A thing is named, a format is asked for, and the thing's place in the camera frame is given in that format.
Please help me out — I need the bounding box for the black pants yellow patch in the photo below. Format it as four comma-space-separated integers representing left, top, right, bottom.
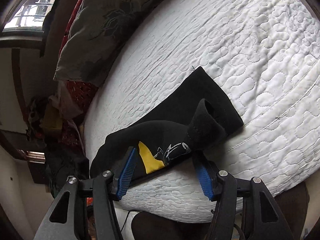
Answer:
89, 67, 244, 185

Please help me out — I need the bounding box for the brown trousered knee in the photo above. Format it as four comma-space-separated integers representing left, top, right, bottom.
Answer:
131, 211, 210, 240

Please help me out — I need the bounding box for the red floral blanket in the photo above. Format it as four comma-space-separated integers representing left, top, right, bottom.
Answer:
57, 0, 98, 120

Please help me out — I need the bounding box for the white quilted mattress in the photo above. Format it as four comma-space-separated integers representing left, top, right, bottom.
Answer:
83, 0, 320, 223

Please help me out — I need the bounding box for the grey floral pillow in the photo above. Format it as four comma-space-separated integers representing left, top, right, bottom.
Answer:
54, 0, 163, 86

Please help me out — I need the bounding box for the window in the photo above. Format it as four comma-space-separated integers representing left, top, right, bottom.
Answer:
3, 0, 56, 33

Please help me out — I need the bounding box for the black cable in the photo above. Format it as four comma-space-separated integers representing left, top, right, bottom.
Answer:
121, 210, 132, 233

